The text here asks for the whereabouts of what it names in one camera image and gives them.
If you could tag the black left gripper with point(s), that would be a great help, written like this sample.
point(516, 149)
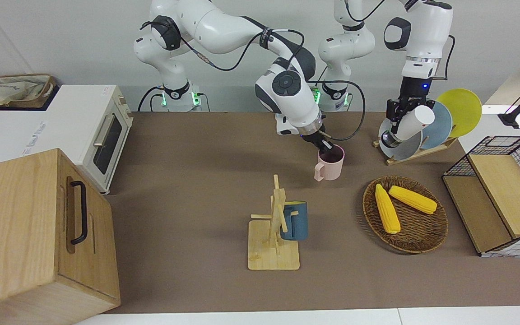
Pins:
point(413, 103)

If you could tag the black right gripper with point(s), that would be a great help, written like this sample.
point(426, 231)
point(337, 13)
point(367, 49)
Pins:
point(314, 140)

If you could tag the white cup with clear base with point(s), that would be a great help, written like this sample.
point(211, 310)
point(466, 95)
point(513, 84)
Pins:
point(415, 122)

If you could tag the pink mug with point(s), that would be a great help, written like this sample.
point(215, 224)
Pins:
point(331, 169)

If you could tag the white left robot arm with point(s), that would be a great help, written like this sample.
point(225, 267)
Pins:
point(418, 27)

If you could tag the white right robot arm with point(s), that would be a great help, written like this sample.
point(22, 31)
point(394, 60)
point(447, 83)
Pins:
point(224, 22)

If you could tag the light blue plate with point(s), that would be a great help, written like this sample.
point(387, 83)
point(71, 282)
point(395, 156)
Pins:
point(440, 126)

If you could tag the grey plate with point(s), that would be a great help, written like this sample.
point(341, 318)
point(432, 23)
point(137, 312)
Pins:
point(406, 149)

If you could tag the wooden plate rack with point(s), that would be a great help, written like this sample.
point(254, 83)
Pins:
point(427, 151)

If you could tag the yellow plate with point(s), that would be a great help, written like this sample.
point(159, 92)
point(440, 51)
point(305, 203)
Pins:
point(463, 110)

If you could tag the dark teal mug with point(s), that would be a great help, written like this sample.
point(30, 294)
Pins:
point(296, 223)

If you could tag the yellow corn cob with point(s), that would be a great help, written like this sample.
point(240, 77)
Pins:
point(413, 200)
point(387, 210)

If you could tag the round brown wicker basket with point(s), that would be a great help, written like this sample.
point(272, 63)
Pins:
point(418, 230)

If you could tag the wooden mug tree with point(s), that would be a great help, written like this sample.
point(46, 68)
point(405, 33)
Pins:
point(271, 257)

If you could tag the brown table mat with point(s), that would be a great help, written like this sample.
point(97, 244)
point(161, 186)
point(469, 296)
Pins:
point(197, 203)

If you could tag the white toaster oven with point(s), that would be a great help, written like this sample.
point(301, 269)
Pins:
point(39, 131)

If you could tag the wooden cabinet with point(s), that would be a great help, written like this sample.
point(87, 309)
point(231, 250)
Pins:
point(20, 234)

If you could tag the beige bag in brown tray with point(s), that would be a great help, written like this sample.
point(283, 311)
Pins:
point(11, 90)

